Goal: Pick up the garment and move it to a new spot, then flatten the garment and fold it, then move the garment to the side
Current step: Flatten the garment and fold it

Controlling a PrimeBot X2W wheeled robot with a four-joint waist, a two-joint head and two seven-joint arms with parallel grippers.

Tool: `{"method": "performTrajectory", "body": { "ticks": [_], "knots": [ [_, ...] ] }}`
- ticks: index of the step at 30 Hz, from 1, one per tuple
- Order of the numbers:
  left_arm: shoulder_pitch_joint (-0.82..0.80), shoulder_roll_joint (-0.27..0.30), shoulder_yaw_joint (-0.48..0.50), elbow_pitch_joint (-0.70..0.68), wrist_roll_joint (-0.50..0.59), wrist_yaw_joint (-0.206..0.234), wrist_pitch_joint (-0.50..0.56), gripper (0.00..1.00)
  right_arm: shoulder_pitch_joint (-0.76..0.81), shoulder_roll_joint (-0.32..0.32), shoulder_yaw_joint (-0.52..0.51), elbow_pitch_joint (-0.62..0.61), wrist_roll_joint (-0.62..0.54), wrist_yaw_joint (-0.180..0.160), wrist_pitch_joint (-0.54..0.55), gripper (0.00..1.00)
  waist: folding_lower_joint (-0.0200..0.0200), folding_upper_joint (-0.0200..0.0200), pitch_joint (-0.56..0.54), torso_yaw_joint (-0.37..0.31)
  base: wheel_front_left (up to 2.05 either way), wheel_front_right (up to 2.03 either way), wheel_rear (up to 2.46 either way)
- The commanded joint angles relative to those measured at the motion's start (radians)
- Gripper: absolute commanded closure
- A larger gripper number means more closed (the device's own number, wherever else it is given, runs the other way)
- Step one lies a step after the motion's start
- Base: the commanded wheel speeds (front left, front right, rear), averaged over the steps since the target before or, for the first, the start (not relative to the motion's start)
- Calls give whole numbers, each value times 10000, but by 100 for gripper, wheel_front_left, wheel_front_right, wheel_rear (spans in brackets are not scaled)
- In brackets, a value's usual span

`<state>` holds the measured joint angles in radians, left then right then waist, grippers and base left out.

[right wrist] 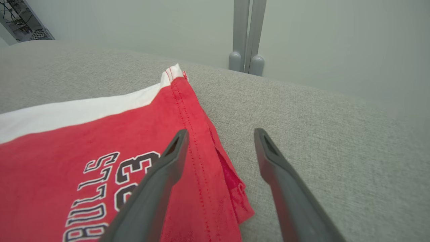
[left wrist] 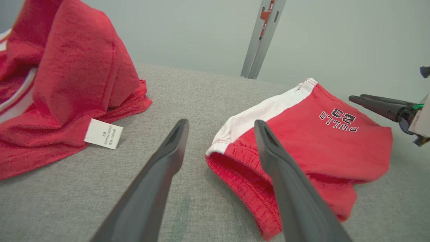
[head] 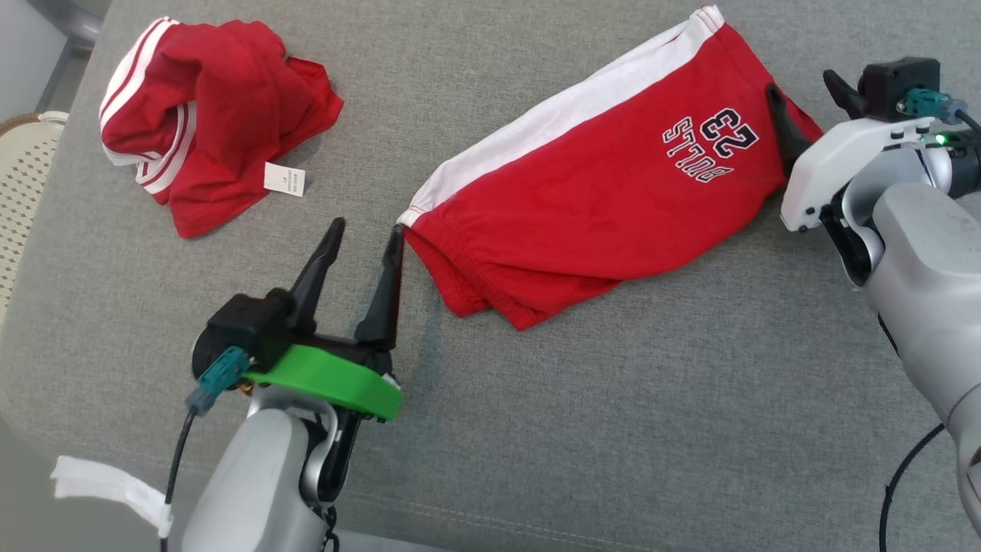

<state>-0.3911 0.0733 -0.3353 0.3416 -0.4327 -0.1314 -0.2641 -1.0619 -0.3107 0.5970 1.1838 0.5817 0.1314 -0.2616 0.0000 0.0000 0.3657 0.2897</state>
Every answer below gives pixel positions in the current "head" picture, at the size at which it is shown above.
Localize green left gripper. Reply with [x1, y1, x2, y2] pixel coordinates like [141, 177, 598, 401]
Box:
[245, 217, 405, 422]

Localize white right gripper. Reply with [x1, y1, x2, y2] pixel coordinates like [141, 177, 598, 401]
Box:
[766, 69, 955, 288]

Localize red jersey with striped trim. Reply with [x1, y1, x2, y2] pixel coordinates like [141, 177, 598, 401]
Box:
[98, 17, 345, 239]

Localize red shorts with white panel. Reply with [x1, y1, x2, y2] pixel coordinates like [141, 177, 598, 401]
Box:
[396, 5, 825, 331]

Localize cream woven laundry basket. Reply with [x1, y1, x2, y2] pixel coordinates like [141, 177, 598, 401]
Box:
[0, 111, 70, 323]

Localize right arm teal connector cable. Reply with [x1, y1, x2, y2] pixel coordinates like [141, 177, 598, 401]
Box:
[906, 89, 981, 135]

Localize arm teal connector cable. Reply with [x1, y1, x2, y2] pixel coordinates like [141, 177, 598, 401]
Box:
[159, 347, 250, 552]
[906, 89, 981, 135]

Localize left arm teal connector cable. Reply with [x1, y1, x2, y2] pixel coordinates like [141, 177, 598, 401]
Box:
[159, 347, 250, 552]

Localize thin black cable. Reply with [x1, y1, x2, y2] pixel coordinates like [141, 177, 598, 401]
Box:
[320, 502, 342, 552]
[879, 424, 947, 552]

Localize white fabric strap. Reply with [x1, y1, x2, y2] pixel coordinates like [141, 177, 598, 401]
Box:
[51, 455, 176, 539]

